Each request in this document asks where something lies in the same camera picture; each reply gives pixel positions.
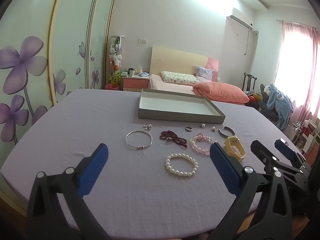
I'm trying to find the floral print pillow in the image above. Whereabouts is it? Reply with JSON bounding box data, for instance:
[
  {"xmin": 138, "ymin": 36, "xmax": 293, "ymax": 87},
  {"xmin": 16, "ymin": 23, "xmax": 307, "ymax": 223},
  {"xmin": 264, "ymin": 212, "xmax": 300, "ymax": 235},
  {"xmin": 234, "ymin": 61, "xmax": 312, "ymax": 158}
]
[{"xmin": 160, "ymin": 71, "xmax": 200, "ymax": 85}]

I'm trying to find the blue plush robe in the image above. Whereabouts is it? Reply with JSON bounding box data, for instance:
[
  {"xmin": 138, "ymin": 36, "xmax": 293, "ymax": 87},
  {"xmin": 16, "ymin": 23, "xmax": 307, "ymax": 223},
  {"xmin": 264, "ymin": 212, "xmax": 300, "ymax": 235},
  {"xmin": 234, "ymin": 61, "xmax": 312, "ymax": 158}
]
[{"xmin": 260, "ymin": 83, "xmax": 293, "ymax": 128}]

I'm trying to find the silver bangle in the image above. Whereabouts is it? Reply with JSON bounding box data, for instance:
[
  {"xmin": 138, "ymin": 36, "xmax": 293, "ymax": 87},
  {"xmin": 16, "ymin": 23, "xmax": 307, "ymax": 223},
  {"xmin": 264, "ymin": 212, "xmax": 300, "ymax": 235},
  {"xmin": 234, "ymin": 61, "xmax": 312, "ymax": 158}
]
[{"xmin": 125, "ymin": 130, "xmax": 153, "ymax": 150}]

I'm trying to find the cream and pink headboard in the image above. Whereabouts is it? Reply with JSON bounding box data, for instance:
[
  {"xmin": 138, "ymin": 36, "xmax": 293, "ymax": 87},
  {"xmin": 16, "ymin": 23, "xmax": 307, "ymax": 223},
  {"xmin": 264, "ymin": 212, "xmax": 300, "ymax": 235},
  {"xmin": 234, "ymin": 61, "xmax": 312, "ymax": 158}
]
[{"xmin": 149, "ymin": 46, "xmax": 220, "ymax": 82}]

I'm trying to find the dark red bead bracelet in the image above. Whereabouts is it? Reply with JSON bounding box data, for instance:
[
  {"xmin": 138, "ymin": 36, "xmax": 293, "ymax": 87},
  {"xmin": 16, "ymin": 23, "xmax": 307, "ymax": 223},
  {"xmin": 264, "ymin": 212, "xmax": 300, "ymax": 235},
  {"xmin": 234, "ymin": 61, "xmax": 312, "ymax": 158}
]
[{"xmin": 160, "ymin": 130, "xmax": 187, "ymax": 145}]

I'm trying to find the floral sliding door wardrobe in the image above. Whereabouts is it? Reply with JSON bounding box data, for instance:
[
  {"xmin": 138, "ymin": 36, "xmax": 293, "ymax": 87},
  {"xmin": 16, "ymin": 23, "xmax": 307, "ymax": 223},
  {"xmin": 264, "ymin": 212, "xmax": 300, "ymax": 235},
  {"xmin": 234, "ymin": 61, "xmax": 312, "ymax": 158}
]
[{"xmin": 0, "ymin": 0, "xmax": 118, "ymax": 145}]

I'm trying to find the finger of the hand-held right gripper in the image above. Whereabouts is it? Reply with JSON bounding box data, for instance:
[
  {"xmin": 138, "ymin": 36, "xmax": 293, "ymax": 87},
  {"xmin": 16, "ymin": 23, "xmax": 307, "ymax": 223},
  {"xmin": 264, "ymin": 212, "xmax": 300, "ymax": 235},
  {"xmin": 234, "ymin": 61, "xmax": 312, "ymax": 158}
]
[
  {"xmin": 251, "ymin": 141, "xmax": 300, "ymax": 178},
  {"xmin": 274, "ymin": 139, "xmax": 313, "ymax": 173}
]

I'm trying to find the white air conditioner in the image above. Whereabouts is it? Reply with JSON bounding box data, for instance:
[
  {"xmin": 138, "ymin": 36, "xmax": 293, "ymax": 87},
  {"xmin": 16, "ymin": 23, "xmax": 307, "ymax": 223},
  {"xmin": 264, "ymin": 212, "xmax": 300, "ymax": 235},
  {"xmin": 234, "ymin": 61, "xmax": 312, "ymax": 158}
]
[{"xmin": 229, "ymin": 7, "xmax": 253, "ymax": 29}]

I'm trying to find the pink curtain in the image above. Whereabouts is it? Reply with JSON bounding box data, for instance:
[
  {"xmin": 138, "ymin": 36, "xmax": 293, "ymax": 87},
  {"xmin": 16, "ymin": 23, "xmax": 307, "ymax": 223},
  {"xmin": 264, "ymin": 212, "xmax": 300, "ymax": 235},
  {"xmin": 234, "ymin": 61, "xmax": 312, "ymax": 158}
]
[{"xmin": 274, "ymin": 21, "xmax": 320, "ymax": 130}]

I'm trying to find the bed with pink sheet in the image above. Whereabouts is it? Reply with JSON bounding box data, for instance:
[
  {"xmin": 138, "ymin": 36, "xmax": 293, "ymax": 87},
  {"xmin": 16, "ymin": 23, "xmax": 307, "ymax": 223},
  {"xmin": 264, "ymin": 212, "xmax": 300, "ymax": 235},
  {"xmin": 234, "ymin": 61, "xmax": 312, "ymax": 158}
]
[{"xmin": 149, "ymin": 74, "xmax": 200, "ymax": 95}]

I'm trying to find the pink nightstand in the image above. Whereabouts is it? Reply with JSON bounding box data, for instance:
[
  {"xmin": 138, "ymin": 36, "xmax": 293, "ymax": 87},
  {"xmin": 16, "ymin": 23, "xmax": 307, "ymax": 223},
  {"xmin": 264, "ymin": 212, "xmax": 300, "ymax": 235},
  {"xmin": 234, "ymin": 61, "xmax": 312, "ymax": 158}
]
[{"xmin": 122, "ymin": 76, "xmax": 150, "ymax": 92}]

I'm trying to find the purple pillow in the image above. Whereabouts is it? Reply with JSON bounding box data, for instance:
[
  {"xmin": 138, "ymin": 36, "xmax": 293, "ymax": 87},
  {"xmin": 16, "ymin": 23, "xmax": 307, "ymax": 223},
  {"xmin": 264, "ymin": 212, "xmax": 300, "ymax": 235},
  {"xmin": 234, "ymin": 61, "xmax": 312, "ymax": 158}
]
[{"xmin": 195, "ymin": 65, "xmax": 214, "ymax": 82}]

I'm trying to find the yellow plush toy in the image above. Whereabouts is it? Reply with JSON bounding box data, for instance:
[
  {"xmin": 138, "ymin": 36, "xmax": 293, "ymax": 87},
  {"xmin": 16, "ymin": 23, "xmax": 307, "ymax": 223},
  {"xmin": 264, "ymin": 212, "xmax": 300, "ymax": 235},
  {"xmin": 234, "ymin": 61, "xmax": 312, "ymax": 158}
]
[{"xmin": 110, "ymin": 70, "xmax": 122, "ymax": 84}]

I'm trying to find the silver cuff bracelet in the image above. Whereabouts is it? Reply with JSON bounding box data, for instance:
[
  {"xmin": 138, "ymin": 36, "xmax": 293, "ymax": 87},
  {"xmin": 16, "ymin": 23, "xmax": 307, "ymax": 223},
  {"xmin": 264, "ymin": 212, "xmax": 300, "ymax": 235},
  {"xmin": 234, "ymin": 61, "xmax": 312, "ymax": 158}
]
[{"xmin": 218, "ymin": 126, "xmax": 235, "ymax": 138}]

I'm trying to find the grey shallow box tray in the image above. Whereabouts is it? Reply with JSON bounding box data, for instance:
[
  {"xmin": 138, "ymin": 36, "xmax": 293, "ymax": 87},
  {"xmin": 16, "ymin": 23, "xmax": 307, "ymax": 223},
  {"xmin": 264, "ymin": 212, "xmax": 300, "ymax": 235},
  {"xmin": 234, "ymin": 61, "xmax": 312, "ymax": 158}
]
[{"xmin": 138, "ymin": 89, "xmax": 226, "ymax": 124}]

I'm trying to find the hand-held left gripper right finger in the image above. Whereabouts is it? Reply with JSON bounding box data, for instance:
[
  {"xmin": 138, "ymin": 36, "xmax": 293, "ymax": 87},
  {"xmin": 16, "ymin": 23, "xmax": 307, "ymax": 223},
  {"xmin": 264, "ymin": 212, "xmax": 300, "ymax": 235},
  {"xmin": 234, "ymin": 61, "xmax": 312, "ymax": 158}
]
[{"xmin": 207, "ymin": 142, "xmax": 293, "ymax": 240}]

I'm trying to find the pink bead bracelet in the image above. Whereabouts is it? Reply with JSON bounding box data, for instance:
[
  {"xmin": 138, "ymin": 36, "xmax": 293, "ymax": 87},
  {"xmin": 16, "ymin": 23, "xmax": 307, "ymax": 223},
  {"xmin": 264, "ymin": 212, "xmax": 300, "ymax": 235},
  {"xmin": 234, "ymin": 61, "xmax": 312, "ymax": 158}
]
[{"xmin": 189, "ymin": 134, "xmax": 217, "ymax": 155}]

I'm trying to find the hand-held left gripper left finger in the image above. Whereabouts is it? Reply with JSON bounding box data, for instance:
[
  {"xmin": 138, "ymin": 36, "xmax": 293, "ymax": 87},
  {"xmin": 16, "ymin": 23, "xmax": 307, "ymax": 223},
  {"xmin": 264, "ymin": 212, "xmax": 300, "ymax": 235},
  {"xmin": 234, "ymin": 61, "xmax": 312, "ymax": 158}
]
[{"xmin": 26, "ymin": 143, "xmax": 110, "ymax": 240}]

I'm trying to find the dark wooden chair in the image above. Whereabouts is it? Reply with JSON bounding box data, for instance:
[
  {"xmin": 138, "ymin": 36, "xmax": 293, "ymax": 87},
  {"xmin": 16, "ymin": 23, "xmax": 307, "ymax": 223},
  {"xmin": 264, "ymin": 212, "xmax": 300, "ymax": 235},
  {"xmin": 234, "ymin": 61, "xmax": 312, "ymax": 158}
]
[{"xmin": 242, "ymin": 72, "xmax": 258, "ymax": 93}]

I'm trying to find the orange pink duvet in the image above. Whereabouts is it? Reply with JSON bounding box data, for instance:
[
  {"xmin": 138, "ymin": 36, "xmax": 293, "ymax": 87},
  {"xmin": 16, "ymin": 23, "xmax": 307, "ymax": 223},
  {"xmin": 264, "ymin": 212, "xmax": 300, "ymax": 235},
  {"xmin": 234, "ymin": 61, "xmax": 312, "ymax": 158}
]
[{"xmin": 193, "ymin": 81, "xmax": 250, "ymax": 103}]

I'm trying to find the clear tube of plush toys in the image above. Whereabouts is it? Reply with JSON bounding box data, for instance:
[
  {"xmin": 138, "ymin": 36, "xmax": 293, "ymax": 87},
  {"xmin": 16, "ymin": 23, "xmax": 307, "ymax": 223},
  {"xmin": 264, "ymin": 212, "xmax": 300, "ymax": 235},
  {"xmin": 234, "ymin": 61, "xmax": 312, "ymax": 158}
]
[{"xmin": 108, "ymin": 35, "xmax": 125, "ymax": 85}]

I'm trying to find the purple tablecloth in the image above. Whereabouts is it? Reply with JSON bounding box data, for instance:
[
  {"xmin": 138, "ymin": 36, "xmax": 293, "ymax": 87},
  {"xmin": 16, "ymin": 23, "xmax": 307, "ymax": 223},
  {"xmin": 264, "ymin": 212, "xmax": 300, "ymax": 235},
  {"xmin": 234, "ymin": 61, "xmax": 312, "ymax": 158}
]
[{"xmin": 0, "ymin": 88, "xmax": 310, "ymax": 240}]

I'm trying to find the white pearl bracelet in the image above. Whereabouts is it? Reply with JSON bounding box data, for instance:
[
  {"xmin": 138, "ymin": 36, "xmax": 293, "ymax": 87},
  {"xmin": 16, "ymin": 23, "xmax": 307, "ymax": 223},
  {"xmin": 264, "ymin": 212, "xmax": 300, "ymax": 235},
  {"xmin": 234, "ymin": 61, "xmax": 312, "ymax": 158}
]
[{"xmin": 164, "ymin": 154, "xmax": 199, "ymax": 178}]

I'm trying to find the white metal rack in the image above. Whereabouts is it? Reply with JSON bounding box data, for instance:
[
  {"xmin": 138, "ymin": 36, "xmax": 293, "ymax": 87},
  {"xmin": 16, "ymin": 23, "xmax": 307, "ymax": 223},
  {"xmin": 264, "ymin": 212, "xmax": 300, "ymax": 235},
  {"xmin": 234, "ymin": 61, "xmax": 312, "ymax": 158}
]
[{"xmin": 290, "ymin": 119, "xmax": 320, "ymax": 153}]

